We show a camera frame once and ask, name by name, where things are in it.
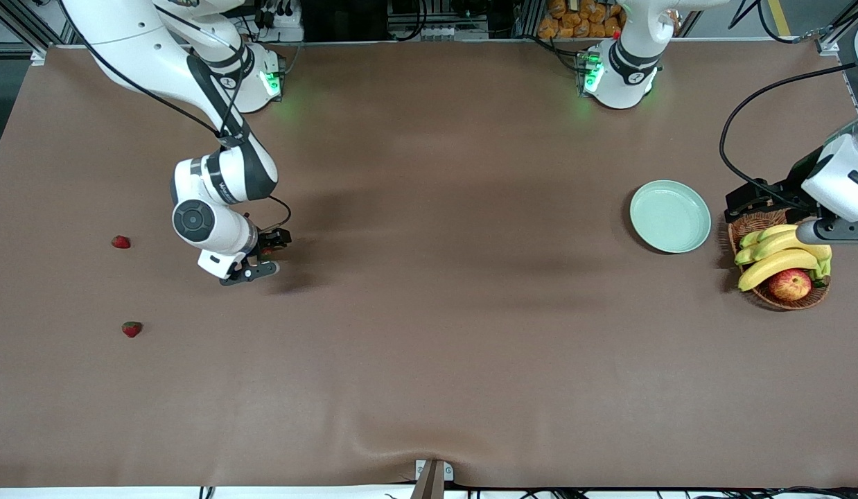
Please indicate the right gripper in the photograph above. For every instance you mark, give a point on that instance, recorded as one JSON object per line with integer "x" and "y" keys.
{"x": 269, "y": 242}

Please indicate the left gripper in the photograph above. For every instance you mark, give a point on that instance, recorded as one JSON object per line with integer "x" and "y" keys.
{"x": 789, "y": 185}

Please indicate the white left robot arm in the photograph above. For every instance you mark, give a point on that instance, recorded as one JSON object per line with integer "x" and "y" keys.
{"x": 619, "y": 83}

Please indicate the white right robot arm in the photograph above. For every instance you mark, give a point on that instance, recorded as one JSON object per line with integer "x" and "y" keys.
{"x": 228, "y": 232}

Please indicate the pale green round plate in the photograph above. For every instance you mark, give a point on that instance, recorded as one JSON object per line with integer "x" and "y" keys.
{"x": 670, "y": 216}

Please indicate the brown wicker basket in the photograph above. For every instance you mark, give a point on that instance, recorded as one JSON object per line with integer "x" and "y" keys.
{"x": 762, "y": 225}

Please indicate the small greenish yellow banana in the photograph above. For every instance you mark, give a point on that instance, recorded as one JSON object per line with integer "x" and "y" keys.
{"x": 775, "y": 232}

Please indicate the red apple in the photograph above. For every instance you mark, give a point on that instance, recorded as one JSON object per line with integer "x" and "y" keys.
{"x": 789, "y": 284}

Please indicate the brown table cover sheet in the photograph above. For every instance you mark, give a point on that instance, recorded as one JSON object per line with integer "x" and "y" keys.
{"x": 429, "y": 388}

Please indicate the white power strip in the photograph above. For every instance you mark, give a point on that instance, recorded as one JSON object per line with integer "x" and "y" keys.
{"x": 287, "y": 17}

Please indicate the orange packaged snack pile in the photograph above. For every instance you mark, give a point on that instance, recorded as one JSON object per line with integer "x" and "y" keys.
{"x": 574, "y": 17}

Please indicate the aluminium frame strut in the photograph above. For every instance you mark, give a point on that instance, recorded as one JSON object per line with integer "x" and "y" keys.
{"x": 841, "y": 24}
{"x": 41, "y": 24}

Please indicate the metal table edge bracket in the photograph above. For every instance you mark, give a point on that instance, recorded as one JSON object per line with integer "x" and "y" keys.
{"x": 432, "y": 478}

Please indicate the aluminium frame post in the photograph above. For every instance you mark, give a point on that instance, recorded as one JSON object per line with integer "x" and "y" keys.
{"x": 526, "y": 17}

